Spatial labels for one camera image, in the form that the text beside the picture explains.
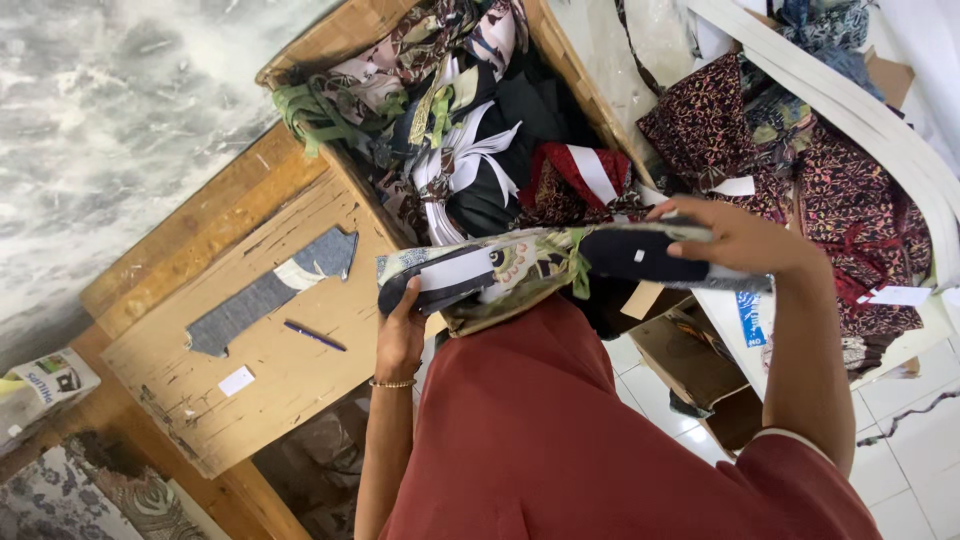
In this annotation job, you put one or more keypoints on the brown cardboard box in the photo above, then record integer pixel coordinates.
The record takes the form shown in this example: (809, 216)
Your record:
(697, 367)

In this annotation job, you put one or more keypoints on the person's red garment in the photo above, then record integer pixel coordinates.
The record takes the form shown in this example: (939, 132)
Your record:
(570, 450)

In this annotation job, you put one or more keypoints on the blue pen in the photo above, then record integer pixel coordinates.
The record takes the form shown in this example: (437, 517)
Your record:
(315, 336)

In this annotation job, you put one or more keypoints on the small white paper tag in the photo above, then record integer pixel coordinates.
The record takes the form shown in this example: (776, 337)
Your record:
(237, 380)

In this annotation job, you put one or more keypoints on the person's right hand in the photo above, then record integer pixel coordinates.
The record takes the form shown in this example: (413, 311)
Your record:
(739, 236)

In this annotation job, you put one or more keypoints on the grey fabric cut piece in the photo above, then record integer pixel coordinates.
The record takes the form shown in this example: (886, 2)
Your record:
(255, 300)

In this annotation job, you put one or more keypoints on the blue patterned fabric heap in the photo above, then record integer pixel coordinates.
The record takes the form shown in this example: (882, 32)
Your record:
(825, 37)

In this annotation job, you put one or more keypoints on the patterned grey rug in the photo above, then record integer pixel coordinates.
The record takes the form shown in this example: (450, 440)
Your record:
(82, 495)

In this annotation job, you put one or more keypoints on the brown cardboard piece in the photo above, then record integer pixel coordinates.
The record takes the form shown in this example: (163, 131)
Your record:
(891, 75)

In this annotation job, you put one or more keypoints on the printed cardboard box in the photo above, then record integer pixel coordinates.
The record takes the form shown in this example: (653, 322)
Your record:
(41, 390)

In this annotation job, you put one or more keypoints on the red patterned fabric bundle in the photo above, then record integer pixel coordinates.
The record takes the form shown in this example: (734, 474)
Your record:
(559, 187)

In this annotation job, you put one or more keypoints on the stack of white strips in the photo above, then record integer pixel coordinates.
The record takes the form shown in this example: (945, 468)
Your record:
(862, 112)

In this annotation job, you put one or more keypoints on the blue and white packet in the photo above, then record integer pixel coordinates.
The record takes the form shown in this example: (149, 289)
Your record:
(750, 319)

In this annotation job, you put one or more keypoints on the heap of maroon patterned fabric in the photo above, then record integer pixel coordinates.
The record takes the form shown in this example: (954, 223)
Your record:
(847, 202)

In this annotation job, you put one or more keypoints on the white paper label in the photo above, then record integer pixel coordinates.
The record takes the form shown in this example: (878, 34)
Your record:
(736, 186)
(896, 295)

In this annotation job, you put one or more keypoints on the worn wooden board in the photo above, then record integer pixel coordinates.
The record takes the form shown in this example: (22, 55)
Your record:
(300, 390)

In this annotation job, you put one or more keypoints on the person's left hand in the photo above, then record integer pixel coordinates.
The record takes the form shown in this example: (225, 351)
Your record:
(399, 341)

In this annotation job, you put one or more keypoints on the wooden bench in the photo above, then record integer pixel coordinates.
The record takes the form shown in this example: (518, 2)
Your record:
(195, 225)

